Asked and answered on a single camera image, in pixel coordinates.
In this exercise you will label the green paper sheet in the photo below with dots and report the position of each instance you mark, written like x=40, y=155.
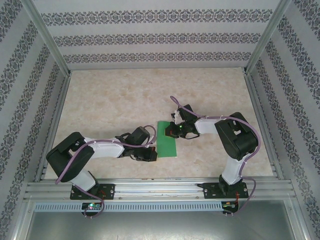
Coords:
x=166, y=147

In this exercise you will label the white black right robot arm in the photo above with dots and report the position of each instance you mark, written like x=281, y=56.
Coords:
x=207, y=126

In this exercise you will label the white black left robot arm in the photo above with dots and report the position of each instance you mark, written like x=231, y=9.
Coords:
x=105, y=151

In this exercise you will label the small controller board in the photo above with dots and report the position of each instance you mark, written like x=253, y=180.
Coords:
x=91, y=206
x=228, y=205

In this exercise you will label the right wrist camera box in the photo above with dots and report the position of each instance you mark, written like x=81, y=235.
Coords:
x=176, y=115

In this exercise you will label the aluminium mounting rail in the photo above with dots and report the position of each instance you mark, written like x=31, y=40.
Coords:
x=160, y=186

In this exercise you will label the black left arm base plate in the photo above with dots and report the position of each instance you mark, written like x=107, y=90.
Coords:
x=108, y=191

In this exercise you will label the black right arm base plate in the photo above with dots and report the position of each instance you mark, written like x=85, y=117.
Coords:
x=211, y=191

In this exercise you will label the aluminium side rail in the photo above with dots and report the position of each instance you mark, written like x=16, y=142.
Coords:
x=53, y=125
x=263, y=125

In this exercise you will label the aluminium frame post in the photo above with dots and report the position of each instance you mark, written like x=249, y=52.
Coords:
x=268, y=37
x=46, y=37

